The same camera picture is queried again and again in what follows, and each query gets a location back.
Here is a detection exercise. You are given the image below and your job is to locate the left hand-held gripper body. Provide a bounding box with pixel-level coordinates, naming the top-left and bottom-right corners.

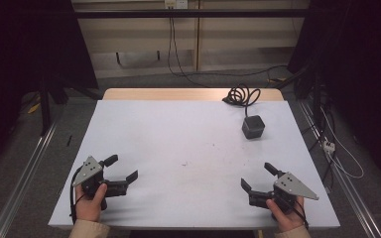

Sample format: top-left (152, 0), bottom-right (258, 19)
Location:
top-left (72, 156), bottom-right (129, 211)

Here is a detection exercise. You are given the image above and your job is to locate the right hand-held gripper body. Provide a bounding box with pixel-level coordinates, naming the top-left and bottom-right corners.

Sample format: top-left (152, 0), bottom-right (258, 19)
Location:
top-left (248, 172), bottom-right (319, 221)

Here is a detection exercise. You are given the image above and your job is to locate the person's right hand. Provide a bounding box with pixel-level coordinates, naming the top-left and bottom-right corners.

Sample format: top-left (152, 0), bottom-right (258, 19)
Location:
top-left (266, 195), bottom-right (307, 233)

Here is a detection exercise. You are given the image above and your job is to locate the person's left hand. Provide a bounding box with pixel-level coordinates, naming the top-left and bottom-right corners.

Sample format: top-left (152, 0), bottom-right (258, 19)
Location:
top-left (74, 182), bottom-right (108, 223)

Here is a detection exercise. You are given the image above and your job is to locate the dark grey cube power adapter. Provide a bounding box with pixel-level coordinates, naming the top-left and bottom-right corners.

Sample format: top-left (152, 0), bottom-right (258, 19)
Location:
top-left (241, 114), bottom-right (266, 140)

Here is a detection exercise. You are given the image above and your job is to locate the white power strip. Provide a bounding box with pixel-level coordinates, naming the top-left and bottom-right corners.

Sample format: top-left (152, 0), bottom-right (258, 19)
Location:
top-left (321, 138), bottom-right (337, 155)

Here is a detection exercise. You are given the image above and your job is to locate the white table cover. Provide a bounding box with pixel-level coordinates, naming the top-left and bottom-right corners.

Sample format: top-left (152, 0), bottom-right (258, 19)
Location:
top-left (48, 99), bottom-right (341, 231)

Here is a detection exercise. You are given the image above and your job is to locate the black metal stand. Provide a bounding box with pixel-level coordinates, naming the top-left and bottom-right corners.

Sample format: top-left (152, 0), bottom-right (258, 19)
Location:
top-left (38, 73), bottom-right (55, 137)

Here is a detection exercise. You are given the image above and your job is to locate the light wooden cabinet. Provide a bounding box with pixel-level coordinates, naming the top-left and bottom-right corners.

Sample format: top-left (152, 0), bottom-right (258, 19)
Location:
top-left (70, 0), bottom-right (312, 79)

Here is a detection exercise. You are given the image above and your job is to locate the black curtain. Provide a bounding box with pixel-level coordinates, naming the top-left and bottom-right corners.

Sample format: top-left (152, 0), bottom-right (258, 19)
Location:
top-left (0, 0), bottom-right (99, 175)
top-left (287, 0), bottom-right (381, 191)

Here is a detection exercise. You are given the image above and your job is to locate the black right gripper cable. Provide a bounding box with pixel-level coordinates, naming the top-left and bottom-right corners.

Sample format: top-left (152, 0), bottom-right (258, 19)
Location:
top-left (286, 196), bottom-right (310, 231)

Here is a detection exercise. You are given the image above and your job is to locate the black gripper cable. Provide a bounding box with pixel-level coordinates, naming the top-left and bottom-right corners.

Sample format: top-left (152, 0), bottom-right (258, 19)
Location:
top-left (68, 167), bottom-right (87, 225)
top-left (286, 196), bottom-right (310, 231)

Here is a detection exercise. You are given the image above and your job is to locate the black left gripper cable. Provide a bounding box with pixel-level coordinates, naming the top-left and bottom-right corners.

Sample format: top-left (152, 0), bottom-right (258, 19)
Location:
top-left (68, 167), bottom-right (87, 225)

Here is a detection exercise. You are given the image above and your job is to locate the aluminium floor rail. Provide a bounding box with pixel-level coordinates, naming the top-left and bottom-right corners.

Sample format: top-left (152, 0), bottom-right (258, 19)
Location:
top-left (0, 98), bottom-right (67, 238)
top-left (298, 99), bottom-right (381, 238)

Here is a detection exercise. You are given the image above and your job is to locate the white floor cable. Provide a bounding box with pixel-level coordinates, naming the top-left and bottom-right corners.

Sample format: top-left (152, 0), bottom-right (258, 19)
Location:
top-left (319, 105), bottom-right (366, 179)

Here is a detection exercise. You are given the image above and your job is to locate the coiled black adapter cable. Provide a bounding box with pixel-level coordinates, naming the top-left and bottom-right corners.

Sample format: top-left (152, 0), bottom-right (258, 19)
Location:
top-left (221, 83), bottom-right (262, 117)

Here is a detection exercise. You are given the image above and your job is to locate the black cable bundle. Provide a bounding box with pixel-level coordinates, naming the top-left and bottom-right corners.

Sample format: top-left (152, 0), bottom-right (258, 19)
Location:
top-left (292, 70), bottom-right (336, 184)

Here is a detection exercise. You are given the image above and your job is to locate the black floor cable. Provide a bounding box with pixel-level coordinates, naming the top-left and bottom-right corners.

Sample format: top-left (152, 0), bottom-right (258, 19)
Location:
top-left (178, 64), bottom-right (290, 79)

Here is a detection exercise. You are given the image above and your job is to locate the black hanging wall cable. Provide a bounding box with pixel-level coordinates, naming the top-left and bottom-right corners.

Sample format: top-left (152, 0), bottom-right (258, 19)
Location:
top-left (167, 16), bottom-right (210, 88)

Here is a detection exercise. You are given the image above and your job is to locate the black horizontal frame bar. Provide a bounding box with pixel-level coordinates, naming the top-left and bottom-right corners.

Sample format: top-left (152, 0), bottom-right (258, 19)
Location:
top-left (73, 9), bottom-right (312, 19)

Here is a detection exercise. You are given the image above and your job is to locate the white wall socket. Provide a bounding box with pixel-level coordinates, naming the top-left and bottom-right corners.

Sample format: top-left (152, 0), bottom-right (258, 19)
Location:
top-left (164, 0), bottom-right (189, 10)

